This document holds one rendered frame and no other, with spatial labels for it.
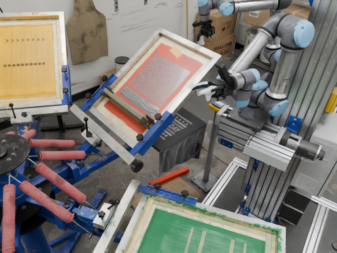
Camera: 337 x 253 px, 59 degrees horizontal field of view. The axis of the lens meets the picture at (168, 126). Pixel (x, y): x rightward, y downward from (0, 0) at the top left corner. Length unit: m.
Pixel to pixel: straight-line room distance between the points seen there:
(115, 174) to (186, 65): 1.60
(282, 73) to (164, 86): 0.74
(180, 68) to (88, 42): 2.18
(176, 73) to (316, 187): 1.19
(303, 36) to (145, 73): 1.04
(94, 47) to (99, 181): 1.76
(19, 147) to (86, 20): 2.50
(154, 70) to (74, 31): 1.93
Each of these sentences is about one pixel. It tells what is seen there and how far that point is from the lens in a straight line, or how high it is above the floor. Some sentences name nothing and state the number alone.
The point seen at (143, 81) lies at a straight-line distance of 2.06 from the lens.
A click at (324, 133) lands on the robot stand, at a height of 1.23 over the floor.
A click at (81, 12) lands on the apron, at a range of 3.87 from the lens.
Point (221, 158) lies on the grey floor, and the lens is 3.43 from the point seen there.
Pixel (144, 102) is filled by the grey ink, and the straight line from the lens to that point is 1.95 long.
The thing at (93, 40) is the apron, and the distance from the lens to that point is 4.01.
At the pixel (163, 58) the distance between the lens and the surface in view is 2.12.
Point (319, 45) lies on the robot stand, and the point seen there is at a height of 1.74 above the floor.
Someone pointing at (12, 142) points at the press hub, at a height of 1.32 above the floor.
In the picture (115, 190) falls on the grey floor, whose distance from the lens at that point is 3.06.
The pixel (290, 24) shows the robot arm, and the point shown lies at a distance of 1.59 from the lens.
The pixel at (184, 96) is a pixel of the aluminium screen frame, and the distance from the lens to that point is 1.82.
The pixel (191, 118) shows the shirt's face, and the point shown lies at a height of 0.95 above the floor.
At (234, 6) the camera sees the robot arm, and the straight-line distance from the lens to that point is 1.96.
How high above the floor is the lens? 2.37
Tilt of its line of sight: 39 degrees down
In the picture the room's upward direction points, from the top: 3 degrees clockwise
